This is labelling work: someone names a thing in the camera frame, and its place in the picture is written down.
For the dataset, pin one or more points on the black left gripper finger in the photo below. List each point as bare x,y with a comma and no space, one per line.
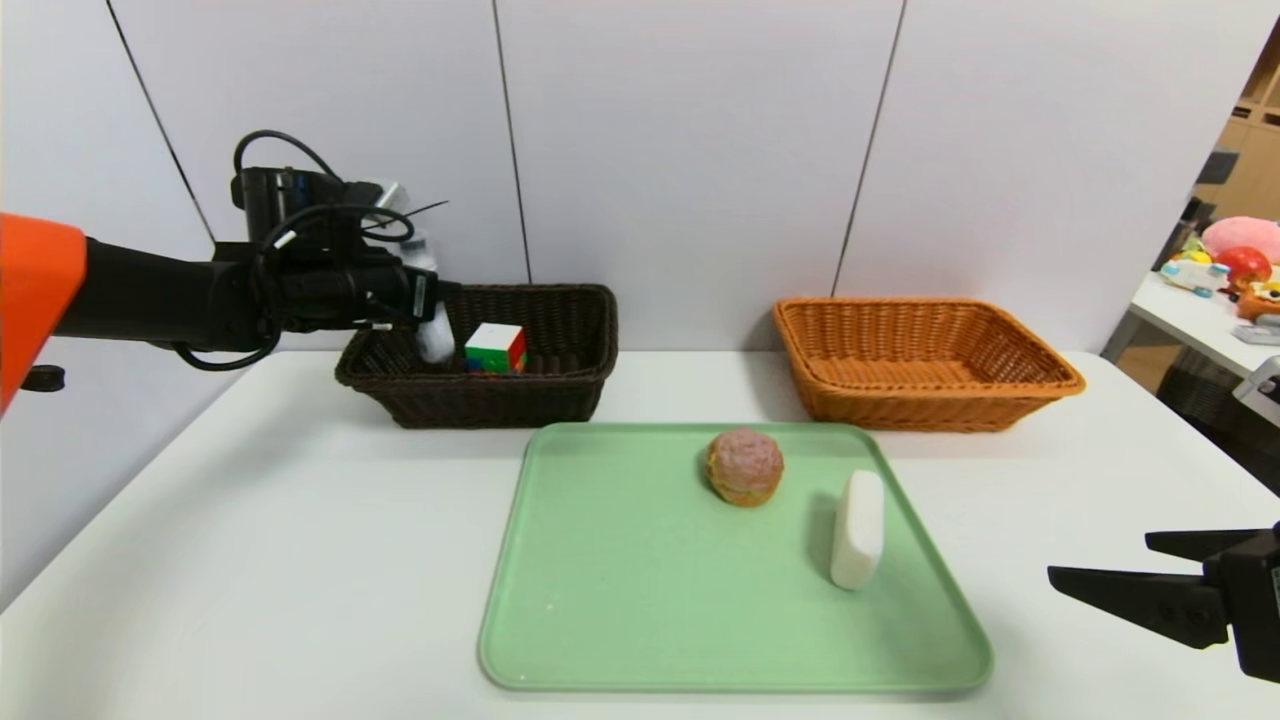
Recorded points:
447,290

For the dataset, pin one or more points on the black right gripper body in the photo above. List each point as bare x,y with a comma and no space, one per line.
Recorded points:
1262,592

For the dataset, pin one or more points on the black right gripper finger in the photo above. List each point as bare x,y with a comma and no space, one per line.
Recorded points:
1140,600
1190,544

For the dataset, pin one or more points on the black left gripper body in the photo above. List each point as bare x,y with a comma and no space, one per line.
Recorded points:
421,297

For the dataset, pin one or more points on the white plastic bottle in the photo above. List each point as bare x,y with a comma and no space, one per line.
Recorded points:
437,345

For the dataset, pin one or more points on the colourful puzzle cube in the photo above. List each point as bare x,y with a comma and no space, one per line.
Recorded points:
492,342

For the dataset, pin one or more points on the white soap bar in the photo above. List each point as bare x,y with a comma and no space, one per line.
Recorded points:
857,530

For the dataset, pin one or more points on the pink topped round bun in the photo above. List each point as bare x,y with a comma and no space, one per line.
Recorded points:
745,465

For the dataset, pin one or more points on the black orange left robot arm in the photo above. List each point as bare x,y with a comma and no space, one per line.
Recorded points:
150,300

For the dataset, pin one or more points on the dark brown wicker basket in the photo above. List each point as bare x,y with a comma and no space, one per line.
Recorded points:
540,400

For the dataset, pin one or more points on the orange wicker basket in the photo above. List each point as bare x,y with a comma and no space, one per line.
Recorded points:
920,400

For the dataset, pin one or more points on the dark woven bin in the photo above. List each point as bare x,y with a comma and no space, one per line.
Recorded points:
1200,410

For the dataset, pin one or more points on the white side table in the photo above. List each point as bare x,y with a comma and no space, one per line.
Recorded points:
1190,315

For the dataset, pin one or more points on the orange toy figure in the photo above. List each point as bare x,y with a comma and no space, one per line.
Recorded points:
1262,298

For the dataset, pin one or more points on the white and blue toy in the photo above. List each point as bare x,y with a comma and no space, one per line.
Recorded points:
1190,272

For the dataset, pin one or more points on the red apple toy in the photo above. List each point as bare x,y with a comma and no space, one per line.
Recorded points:
1245,265

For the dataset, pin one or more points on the pink plush toy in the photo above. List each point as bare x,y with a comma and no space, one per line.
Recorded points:
1245,235

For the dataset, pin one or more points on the light green plastic tray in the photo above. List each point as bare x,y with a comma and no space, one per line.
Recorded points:
620,600

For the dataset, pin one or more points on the wooden shelf unit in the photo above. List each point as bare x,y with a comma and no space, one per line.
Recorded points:
1255,170

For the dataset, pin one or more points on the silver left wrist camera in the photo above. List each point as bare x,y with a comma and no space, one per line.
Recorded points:
390,195

